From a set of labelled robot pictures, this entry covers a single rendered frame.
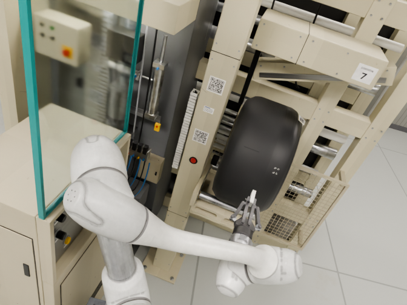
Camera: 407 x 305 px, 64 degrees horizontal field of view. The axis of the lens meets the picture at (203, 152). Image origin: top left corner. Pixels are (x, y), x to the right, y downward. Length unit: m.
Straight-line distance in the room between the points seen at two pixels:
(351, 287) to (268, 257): 2.13
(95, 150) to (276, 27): 1.08
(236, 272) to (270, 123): 0.68
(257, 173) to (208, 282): 1.30
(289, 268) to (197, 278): 1.56
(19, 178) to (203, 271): 1.69
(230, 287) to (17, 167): 0.83
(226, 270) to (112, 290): 0.41
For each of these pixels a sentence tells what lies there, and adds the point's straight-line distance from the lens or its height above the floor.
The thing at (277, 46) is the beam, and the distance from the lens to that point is 1.66.
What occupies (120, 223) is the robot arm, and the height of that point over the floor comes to 1.54.
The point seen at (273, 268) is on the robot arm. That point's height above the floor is 1.35.
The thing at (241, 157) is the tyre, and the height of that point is 1.31.
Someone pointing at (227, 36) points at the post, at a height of 1.73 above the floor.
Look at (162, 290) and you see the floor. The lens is 2.45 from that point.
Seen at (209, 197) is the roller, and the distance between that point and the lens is 1.76.
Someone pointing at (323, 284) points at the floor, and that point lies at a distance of 2.98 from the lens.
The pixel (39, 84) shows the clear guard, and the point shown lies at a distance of 0.84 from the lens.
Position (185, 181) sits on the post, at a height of 0.90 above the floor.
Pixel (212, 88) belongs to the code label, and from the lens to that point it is 1.49.
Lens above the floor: 2.14
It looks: 37 degrees down
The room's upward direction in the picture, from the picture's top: 18 degrees clockwise
